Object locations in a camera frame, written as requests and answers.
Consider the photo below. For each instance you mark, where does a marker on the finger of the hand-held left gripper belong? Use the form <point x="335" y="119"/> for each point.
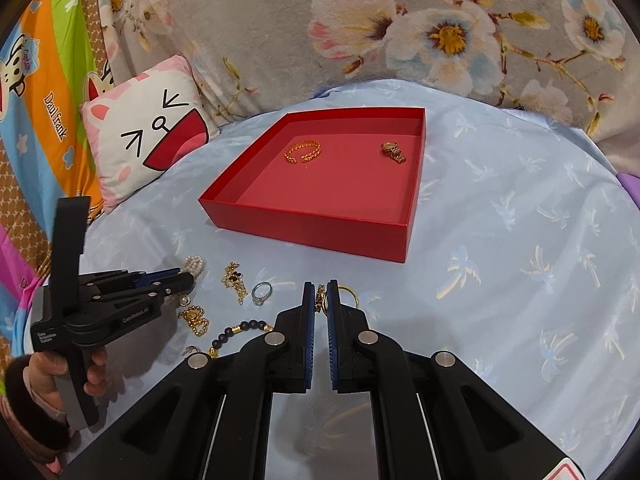
<point x="175" y="286"/>
<point x="155" y="275"/>

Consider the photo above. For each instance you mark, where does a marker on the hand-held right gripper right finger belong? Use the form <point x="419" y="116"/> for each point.
<point x="332" y="345"/>

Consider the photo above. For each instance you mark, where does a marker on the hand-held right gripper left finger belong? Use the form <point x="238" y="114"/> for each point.
<point x="308" y="340"/>

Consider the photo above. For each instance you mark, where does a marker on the gold bangle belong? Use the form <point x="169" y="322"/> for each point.
<point x="351" y="291"/>

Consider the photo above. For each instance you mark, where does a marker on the red shallow box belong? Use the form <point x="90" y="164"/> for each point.
<point x="325" y="185"/>

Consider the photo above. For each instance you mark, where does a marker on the person's left hand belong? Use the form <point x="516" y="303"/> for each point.
<point x="92" y="372"/>

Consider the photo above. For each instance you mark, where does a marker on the cat face pillow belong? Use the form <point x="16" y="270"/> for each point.
<point x="145" y="130"/>

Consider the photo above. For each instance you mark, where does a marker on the light blue palm print bedsheet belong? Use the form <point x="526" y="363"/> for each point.
<point x="500" y="270"/>

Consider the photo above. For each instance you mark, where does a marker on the gold wristwatch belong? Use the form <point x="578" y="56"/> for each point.
<point x="393" y="150"/>

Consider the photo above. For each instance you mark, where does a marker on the colourful striped cartoon blanket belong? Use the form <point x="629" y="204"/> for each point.
<point x="45" y="85"/>

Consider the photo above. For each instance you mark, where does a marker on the grey floral blanket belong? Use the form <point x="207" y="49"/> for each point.
<point x="400" y="25"/>

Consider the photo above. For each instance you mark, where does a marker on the purple cloth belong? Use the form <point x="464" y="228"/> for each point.
<point x="630" y="185"/>

